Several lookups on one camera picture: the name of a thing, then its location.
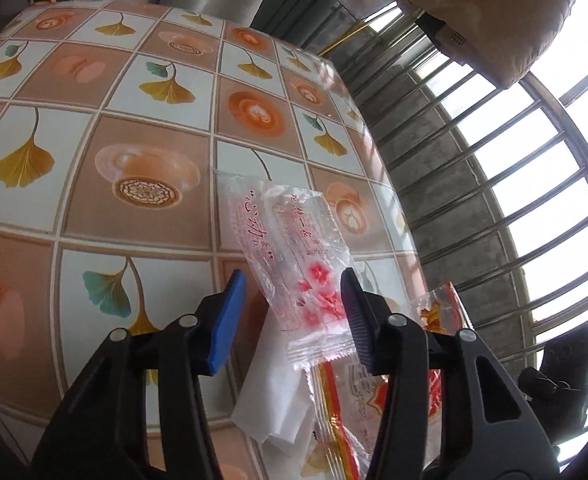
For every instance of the white tissue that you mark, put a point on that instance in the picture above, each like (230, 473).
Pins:
(274, 400)

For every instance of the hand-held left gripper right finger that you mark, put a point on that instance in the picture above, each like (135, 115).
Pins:
(356, 320)

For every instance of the clear wrapper with pink flowers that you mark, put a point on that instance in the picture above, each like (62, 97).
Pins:
(294, 240)

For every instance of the leaf patterned tablecloth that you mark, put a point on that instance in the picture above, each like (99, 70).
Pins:
(124, 235)

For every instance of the metal window grille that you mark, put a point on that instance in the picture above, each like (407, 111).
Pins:
(566, 122)

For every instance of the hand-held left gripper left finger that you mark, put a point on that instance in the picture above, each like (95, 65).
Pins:
(229, 325)

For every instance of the small clear orange wrapper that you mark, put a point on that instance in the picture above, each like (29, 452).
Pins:
(438, 307)

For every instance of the yellow pipe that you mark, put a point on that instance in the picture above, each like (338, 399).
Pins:
(346, 37)

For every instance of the dark cloth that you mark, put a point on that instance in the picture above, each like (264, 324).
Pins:
(443, 35)

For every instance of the clear wrapper with red stripes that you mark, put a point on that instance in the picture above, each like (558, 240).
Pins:
(339, 410)

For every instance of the beige quilt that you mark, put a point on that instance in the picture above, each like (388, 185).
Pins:
(498, 10)

